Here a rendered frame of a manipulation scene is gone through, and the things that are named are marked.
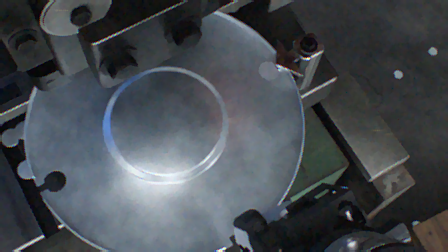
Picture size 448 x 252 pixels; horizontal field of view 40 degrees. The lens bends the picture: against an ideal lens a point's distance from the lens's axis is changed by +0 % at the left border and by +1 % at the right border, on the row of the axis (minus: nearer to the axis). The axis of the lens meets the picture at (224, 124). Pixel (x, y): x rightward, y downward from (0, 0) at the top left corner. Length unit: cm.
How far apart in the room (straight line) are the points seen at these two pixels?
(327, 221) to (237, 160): 18
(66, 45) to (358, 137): 43
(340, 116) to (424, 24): 92
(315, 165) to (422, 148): 79
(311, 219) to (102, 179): 25
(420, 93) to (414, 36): 16
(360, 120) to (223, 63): 23
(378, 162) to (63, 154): 40
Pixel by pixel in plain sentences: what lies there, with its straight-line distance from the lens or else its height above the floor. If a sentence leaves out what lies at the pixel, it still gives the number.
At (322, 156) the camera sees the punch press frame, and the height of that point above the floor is 64.
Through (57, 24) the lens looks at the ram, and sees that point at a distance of 47.
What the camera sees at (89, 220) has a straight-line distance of 63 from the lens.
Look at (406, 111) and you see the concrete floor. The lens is 158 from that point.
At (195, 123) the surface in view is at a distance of 64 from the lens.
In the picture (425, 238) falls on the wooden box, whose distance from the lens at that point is 112.
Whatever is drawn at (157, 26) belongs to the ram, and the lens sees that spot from 49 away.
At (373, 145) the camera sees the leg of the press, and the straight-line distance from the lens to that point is 82.
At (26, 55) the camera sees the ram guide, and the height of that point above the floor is 101.
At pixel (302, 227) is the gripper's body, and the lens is 47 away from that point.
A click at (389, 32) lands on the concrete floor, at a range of 167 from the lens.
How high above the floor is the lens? 138
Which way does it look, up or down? 69 degrees down
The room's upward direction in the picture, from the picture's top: 6 degrees clockwise
